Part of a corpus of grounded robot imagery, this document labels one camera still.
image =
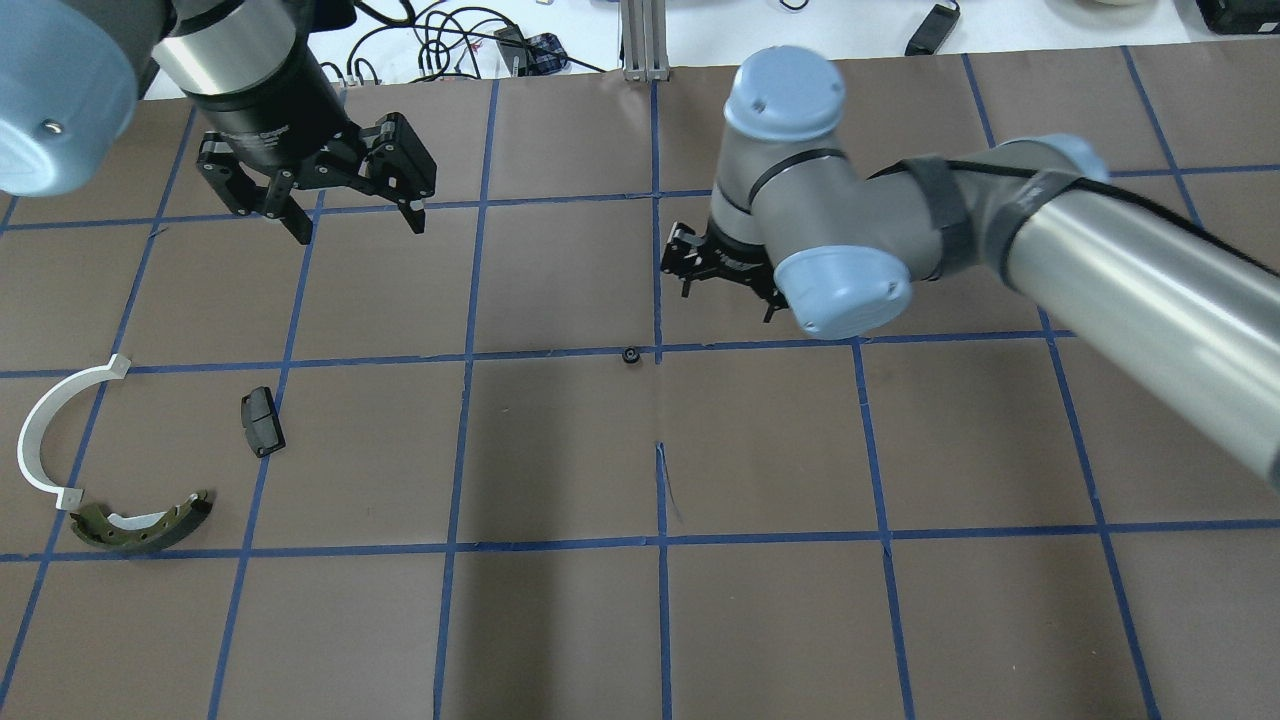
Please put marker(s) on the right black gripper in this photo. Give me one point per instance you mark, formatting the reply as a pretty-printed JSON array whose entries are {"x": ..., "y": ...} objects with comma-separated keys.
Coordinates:
[{"x": 733, "y": 258}]

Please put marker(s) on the black brake pad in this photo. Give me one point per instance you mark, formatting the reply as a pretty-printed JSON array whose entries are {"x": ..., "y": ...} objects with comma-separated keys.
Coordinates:
[{"x": 260, "y": 422}]

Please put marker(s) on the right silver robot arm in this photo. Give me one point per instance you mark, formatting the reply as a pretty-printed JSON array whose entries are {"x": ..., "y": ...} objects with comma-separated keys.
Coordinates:
[{"x": 1186, "y": 315}]

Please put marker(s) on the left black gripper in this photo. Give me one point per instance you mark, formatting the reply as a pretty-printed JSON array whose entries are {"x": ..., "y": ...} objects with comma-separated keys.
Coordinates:
[{"x": 268, "y": 118}]

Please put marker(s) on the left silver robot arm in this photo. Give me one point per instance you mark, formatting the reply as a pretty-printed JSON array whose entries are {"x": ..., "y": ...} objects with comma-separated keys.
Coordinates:
[{"x": 72, "y": 73}]

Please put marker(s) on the black power adapter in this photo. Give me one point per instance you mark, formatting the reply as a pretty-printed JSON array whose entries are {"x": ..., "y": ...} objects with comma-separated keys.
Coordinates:
[{"x": 934, "y": 30}]

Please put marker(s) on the aluminium frame post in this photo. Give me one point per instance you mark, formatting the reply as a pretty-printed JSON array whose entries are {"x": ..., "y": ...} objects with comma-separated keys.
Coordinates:
[{"x": 644, "y": 54}]

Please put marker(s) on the white curved plastic clamp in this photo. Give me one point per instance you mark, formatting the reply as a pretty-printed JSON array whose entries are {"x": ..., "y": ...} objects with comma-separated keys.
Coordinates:
[{"x": 29, "y": 452}]

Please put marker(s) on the green brake shoe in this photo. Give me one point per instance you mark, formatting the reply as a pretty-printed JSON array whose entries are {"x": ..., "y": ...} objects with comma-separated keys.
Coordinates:
[{"x": 111, "y": 532}]

